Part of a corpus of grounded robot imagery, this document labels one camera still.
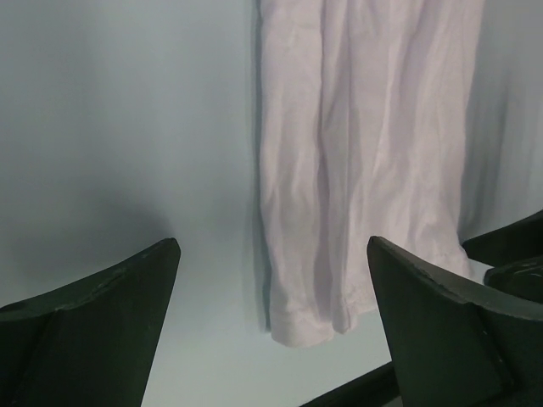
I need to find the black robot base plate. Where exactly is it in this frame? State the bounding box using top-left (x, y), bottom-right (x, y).
top-left (302, 362), bottom-right (402, 407)

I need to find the white graphic tank top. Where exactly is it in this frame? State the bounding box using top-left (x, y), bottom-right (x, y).
top-left (260, 1), bottom-right (484, 348)

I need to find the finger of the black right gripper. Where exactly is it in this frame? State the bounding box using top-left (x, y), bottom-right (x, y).
top-left (462, 211), bottom-right (542, 267)
top-left (484, 256), bottom-right (543, 304)

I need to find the light blue table mat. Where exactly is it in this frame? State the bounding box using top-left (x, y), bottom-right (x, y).
top-left (1, 1), bottom-right (542, 406)

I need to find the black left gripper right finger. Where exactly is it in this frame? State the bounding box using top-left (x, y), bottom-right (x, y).
top-left (367, 237), bottom-right (542, 406)

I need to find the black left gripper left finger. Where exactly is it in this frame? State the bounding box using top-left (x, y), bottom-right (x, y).
top-left (1, 238), bottom-right (181, 407)

